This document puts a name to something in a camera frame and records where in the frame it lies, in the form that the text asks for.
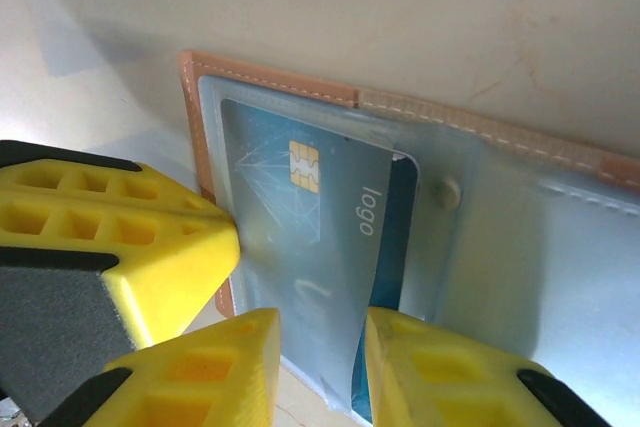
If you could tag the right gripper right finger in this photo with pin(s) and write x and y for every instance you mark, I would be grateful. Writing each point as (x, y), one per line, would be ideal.
(450, 377)

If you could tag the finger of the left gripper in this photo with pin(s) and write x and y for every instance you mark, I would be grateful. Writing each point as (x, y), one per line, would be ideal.
(100, 182)
(165, 277)

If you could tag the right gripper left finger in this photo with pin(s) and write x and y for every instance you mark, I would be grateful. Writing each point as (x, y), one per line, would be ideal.
(200, 377)

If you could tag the pink leather card holder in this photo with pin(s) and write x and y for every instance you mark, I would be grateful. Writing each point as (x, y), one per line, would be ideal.
(500, 247)

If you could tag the blue plastic card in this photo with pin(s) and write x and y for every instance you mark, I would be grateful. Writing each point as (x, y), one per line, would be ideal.
(402, 207)

